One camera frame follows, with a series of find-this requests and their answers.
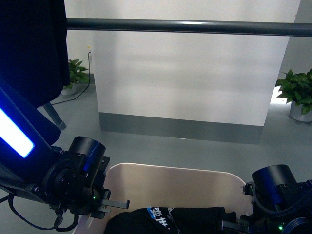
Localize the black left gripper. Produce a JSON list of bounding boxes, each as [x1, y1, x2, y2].
[[73, 156, 130, 219]]

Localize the black floor cable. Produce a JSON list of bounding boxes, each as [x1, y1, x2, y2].
[[50, 51, 93, 105]]

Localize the potted green plant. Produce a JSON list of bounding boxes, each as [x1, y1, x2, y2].
[[61, 59, 90, 95], [275, 69, 312, 122]]

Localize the grey clothes rack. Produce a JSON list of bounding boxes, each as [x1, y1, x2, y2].
[[42, 17, 312, 131]]

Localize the left potted green plant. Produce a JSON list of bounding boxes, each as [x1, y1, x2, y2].
[[61, 59, 90, 95]]

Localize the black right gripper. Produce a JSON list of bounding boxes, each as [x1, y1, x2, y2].
[[220, 215, 288, 234]]

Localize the black printed garment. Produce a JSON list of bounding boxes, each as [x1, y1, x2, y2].
[[104, 207, 236, 234]]

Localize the beige plastic laundry hamper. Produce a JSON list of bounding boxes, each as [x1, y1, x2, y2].
[[72, 162, 254, 234]]

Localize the black hanging garment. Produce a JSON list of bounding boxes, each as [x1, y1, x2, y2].
[[0, 0, 70, 108]]

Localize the right potted green plant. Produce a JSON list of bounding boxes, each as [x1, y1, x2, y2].
[[275, 69, 312, 122]]

